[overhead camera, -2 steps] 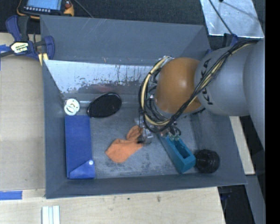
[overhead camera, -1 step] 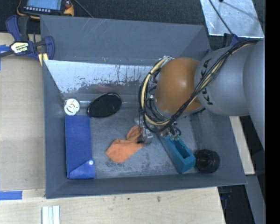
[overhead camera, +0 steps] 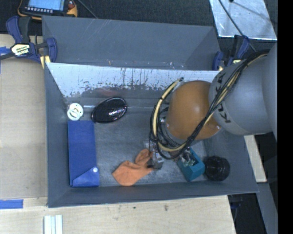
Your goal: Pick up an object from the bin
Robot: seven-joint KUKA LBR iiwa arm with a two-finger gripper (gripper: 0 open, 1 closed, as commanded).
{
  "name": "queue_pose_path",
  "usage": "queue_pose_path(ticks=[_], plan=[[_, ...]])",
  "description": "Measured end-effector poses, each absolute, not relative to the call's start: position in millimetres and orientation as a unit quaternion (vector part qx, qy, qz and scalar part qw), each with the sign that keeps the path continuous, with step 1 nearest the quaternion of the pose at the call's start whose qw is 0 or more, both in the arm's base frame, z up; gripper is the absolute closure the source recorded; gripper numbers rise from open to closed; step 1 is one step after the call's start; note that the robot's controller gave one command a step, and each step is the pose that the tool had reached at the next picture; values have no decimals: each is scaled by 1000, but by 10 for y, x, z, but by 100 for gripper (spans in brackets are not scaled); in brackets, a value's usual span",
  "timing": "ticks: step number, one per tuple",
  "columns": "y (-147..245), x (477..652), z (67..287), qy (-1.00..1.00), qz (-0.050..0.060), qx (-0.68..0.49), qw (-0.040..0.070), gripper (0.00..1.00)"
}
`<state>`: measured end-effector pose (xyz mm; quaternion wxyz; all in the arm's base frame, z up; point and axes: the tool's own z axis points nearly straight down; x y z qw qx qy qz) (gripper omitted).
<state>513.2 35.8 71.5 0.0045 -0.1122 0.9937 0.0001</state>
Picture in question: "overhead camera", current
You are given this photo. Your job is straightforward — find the orange cloth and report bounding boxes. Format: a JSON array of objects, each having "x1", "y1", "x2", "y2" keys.
[{"x1": 111, "y1": 148, "x2": 155, "y2": 187}]

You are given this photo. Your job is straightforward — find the teal box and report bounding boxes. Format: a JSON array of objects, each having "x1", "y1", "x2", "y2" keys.
[{"x1": 176, "y1": 147, "x2": 206, "y2": 182}]

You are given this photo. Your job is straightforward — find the black glossy oval object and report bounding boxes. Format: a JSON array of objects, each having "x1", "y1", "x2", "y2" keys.
[{"x1": 90, "y1": 97, "x2": 128, "y2": 124}]

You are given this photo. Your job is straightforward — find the blue flat pouch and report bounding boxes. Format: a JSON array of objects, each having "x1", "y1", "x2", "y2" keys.
[{"x1": 67, "y1": 120, "x2": 101, "y2": 188}]

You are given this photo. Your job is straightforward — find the pale wood flat board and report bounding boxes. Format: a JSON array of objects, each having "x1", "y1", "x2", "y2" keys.
[{"x1": 0, "y1": 59, "x2": 48, "y2": 200}]

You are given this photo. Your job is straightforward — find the grey metal bin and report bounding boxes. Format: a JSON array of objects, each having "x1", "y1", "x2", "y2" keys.
[{"x1": 41, "y1": 15, "x2": 260, "y2": 208}]

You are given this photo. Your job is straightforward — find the black round ribbed cap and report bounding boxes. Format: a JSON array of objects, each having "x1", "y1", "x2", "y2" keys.
[{"x1": 203, "y1": 155, "x2": 231, "y2": 182}]

